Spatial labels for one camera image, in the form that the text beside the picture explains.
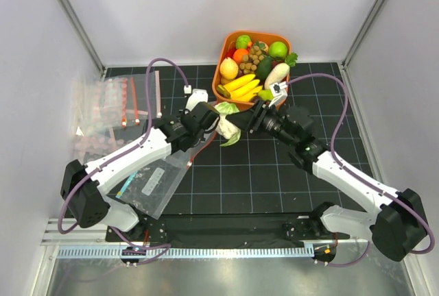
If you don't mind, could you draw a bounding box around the red zipper clear bag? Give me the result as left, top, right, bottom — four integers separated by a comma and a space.
121, 77, 140, 127

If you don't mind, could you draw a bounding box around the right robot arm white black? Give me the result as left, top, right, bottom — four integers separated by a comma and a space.
226, 101, 435, 262

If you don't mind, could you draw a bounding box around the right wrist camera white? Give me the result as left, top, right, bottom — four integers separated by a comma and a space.
269, 82, 288, 107

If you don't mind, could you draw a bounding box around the white cauliflower toy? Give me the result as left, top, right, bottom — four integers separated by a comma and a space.
214, 102, 241, 147

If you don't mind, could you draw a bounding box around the dark green avocado toy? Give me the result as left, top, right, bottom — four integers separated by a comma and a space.
255, 56, 272, 81

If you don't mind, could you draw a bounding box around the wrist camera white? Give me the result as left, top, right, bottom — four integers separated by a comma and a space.
269, 82, 288, 107
184, 85, 209, 111

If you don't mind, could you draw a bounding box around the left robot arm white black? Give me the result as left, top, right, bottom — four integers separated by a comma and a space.
58, 102, 220, 241

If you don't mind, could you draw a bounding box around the black grid mat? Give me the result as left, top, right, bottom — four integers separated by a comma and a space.
64, 62, 392, 215

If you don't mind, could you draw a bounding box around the green pear toy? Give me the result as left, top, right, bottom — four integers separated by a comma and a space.
257, 89, 274, 101

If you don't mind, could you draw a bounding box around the yellow banana bunch toy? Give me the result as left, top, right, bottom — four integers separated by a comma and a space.
216, 74, 260, 100

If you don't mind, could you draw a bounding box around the brown longan bunch toy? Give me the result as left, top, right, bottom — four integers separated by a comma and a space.
239, 45, 265, 76

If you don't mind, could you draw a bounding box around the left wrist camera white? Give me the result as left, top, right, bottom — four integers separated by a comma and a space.
184, 85, 209, 111

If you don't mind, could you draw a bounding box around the orange plastic basket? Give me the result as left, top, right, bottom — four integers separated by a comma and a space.
212, 31, 292, 110

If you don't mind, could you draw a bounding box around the white radish toy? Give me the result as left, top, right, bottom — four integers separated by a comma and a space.
264, 62, 290, 89

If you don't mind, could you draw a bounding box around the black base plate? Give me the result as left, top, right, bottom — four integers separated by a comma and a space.
123, 212, 349, 243

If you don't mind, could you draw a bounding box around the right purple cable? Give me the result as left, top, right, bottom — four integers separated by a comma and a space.
281, 73, 432, 269

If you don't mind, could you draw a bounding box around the green apple toy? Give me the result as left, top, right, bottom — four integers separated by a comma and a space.
268, 41, 289, 60

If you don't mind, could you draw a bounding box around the blue zipper clear bag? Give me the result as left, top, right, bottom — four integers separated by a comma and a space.
116, 156, 191, 219

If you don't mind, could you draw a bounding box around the orange zipper clear bag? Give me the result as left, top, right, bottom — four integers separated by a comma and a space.
163, 132, 217, 170

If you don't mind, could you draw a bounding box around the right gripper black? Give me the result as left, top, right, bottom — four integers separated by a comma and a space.
226, 99, 297, 147

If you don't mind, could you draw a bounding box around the orange fruit toy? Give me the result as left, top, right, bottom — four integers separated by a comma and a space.
232, 49, 248, 64

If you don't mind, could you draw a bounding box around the grey slotted cable duct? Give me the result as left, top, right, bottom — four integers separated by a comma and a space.
57, 244, 314, 260

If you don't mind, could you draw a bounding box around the yellow lemon toy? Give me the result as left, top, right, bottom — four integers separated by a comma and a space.
219, 57, 239, 80

